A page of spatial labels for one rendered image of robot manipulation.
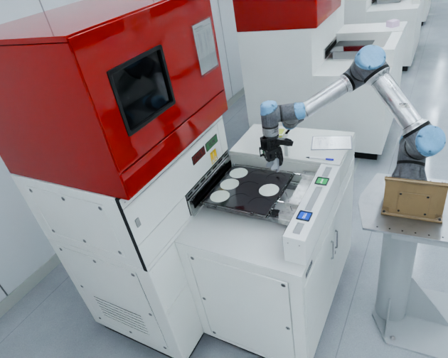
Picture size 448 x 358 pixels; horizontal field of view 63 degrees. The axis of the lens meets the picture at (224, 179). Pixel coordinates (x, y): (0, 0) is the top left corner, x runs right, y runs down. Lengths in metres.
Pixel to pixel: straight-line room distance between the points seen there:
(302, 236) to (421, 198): 0.55
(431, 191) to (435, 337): 0.97
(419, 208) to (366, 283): 0.95
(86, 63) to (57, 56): 0.08
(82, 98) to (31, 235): 1.98
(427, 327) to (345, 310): 0.43
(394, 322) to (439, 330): 0.23
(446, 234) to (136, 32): 1.44
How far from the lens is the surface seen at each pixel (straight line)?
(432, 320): 2.47
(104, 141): 1.29
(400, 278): 2.15
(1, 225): 2.96
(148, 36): 1.44
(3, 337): 3.05
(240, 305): 1.88
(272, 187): 1.84
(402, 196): 1.74
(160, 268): 1.75
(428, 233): 1.76
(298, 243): 1.48
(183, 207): 1.78
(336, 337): 2.35
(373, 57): 1.73
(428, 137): 1.68
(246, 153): 2.04
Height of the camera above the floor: 1.98
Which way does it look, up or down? 33 degrees down
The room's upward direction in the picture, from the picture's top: 11 degrees counter-clockwise
